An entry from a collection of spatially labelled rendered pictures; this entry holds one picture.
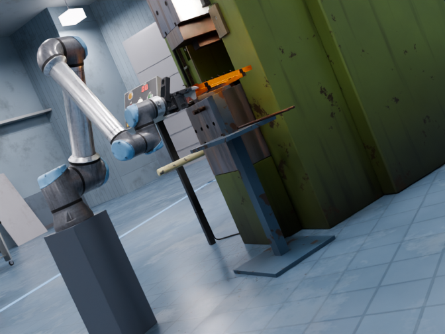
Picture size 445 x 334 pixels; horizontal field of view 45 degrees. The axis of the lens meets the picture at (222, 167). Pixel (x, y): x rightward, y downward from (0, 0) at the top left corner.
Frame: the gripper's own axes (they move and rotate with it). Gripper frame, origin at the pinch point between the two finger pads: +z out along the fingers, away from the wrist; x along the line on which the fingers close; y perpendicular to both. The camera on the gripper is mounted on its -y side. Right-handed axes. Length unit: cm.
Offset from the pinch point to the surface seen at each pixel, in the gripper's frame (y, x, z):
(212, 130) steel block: 22, -48, 36
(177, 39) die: -35, -54, 43
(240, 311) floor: 96, 12, -32
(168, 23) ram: -46, -56, 43
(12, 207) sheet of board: 10, -1035, 166
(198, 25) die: -37, -44, 54
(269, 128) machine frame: 33, -20, 52
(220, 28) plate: -28, -23, 50
